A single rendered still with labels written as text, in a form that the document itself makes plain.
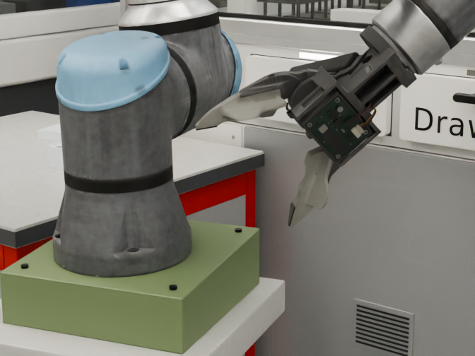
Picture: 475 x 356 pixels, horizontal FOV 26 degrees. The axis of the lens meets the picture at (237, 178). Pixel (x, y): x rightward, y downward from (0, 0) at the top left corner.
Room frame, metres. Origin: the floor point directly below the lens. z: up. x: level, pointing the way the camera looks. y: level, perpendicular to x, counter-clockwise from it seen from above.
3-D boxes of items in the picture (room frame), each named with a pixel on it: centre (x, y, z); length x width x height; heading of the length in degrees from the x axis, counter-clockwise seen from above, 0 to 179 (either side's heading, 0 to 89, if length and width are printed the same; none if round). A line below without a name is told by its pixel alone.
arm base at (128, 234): (1.07, 0.13, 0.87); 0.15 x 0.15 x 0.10
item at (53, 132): (1.94, 0.31, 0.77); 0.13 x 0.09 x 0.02; 155
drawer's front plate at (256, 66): (1.75, -0.13, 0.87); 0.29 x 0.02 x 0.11; 52
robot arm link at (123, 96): (1.07, 0.13, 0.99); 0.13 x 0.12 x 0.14; 155
